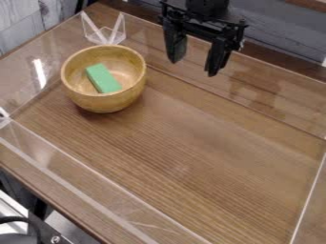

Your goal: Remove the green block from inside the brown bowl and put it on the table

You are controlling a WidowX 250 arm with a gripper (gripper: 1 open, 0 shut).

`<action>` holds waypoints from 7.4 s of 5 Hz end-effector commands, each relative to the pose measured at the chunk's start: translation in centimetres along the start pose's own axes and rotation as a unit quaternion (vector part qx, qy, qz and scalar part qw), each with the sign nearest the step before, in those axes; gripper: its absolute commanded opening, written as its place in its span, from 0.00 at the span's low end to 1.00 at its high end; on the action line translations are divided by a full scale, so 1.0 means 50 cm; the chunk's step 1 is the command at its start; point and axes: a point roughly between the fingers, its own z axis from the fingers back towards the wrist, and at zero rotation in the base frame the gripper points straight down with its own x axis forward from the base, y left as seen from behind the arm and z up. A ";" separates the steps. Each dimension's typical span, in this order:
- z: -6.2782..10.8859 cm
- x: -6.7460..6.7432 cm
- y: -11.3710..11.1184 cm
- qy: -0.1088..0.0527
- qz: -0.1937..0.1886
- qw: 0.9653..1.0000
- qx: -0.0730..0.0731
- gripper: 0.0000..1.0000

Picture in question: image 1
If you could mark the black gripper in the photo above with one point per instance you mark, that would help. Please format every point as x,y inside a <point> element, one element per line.
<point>206,19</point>

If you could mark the brown wooden bowl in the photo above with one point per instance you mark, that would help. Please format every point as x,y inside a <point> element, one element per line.
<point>127,66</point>

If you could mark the green rectangular block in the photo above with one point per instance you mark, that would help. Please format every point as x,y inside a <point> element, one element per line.
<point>103,79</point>

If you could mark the clear acrylic barrier tray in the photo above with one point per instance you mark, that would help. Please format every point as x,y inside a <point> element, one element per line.
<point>214,160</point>

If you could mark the black metal bracket with bolt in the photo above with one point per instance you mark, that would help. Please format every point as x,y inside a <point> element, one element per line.
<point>50,236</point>

